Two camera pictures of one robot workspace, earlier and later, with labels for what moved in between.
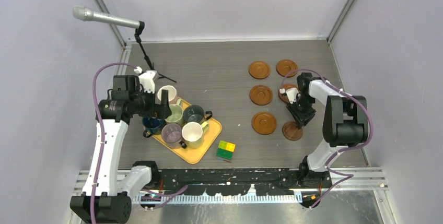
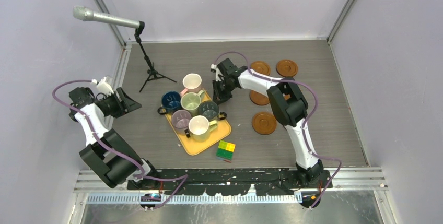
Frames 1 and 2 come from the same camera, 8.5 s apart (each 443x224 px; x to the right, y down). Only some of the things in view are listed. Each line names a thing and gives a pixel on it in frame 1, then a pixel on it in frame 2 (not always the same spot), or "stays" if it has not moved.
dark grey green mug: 195,113 to 210,109
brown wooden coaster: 259,70 stays
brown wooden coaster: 284,67 stays
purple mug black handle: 171,134 to 181,121
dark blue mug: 153,126 to 170,101
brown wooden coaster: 264,123 stays
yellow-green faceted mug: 193,132 stays
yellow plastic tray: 192,155 to 194,147
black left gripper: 161,111 to 129,104
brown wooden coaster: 260,95 stays
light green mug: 177,114 to 191,101
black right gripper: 299,115 to 220,96
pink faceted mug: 172,92 to 191,83
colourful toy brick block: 225,151 stays
